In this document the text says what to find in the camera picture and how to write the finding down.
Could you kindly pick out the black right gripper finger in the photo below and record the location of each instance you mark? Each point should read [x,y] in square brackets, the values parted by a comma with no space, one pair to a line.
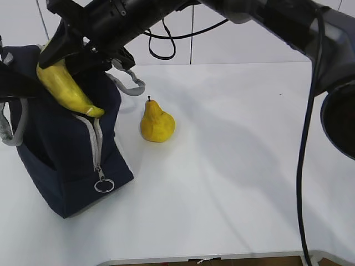
[19,80]

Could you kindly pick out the yellow banana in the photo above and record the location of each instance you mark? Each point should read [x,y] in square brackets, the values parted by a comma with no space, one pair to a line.
[60,84]

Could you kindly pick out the yellow pear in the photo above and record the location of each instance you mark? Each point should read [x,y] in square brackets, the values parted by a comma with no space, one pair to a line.
[156,125]

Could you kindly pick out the navy blue lunch bag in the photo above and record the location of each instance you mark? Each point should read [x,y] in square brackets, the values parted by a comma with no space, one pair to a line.
[72,159]

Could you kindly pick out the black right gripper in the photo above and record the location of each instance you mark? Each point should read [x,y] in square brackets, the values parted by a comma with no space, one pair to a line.
[93,35]

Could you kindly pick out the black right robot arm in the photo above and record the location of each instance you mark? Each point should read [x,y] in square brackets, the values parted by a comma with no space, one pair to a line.
[326,37]

